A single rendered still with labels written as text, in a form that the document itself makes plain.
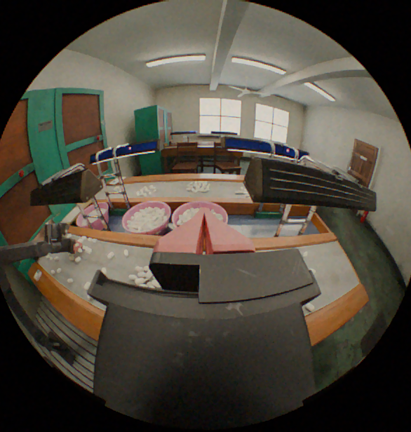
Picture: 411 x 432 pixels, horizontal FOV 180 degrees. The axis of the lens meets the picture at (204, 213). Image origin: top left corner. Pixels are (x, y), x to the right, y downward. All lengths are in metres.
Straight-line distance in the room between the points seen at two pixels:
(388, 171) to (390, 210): 0.90
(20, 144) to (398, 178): 5.38
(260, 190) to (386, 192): 4.27
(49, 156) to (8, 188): 0.39
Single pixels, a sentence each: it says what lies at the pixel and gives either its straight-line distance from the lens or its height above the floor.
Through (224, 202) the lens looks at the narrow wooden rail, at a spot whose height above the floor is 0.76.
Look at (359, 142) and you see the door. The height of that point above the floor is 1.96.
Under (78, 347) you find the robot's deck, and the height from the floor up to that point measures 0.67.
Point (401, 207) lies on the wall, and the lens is 4.32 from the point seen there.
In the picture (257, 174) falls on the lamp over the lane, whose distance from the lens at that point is 0.22.
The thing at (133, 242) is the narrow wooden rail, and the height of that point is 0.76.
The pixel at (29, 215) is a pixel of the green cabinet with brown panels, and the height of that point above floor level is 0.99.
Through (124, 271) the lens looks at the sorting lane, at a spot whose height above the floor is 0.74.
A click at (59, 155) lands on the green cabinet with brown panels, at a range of 1.22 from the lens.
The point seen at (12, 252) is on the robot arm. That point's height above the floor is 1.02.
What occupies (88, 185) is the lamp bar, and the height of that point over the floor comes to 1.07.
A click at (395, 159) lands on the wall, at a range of 4.48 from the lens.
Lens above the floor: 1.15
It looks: 36 degrees down
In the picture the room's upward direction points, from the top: straight up
